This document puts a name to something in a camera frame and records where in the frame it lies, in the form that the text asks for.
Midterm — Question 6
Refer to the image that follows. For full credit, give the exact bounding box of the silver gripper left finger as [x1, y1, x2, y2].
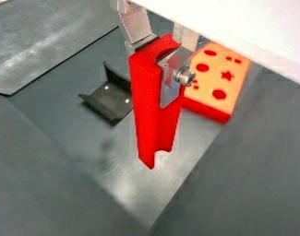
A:
[110, 0, 158, 52]

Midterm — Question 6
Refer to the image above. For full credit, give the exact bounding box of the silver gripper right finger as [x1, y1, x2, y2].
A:
[158, 24, 205, 108]

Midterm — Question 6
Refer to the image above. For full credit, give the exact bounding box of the red arch-shaped peg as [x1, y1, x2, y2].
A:
[129, 34, 182, 170]

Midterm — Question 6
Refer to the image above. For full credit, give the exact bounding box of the black curved holder stand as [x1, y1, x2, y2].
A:
[78, 62, 133, 125]

